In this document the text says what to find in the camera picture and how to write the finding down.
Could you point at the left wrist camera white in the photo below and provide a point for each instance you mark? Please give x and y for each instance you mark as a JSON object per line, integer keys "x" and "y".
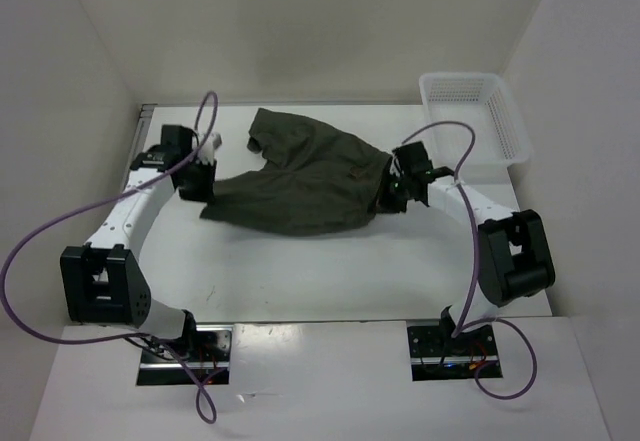
{"x": 210, "y": 144}

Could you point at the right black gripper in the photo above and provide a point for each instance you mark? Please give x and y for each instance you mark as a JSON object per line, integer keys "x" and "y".
{"x": 386, "y": 205}

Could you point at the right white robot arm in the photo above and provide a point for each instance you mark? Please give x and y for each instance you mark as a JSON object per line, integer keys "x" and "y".
{"x": 511, "y": 255}

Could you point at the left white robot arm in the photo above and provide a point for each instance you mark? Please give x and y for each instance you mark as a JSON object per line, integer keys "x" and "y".
{"x": 174, "y": 151}

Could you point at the white plastic basket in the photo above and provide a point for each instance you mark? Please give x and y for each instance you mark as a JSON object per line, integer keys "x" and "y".
{"x": 483, "y": 102}

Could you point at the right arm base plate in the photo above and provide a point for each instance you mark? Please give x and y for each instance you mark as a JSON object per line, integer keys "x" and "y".
{"x": 435, "y": 358}

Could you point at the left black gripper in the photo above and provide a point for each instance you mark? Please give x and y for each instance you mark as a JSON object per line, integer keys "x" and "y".
{"x": 206, "y": 194}

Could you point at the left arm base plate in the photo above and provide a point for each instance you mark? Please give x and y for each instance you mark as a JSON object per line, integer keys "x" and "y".
{"x": 208, "y": 359}

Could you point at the dark olive shorts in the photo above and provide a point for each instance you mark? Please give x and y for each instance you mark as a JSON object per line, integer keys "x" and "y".
{"x": 316, "y": 179}

